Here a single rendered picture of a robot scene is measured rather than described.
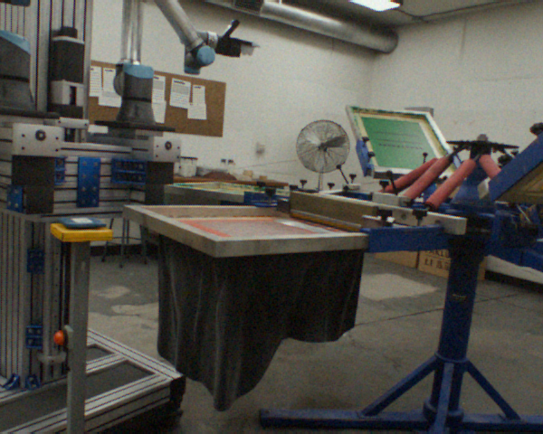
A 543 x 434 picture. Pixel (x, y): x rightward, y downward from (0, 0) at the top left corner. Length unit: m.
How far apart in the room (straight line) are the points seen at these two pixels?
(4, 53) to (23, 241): 0.67
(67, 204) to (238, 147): 4.26
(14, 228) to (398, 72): 5.78
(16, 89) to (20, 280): 0.72
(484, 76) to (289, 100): 2.26
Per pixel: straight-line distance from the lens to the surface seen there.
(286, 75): 6.36
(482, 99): 6.28
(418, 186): 2.10
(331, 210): 1.66
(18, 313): 2.12
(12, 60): 1.76
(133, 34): 2.20
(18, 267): 2.07
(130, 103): 2.02
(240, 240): 1.14
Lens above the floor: 1.19
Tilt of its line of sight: 8 degrees down
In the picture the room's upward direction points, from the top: 5 degrees clockwise
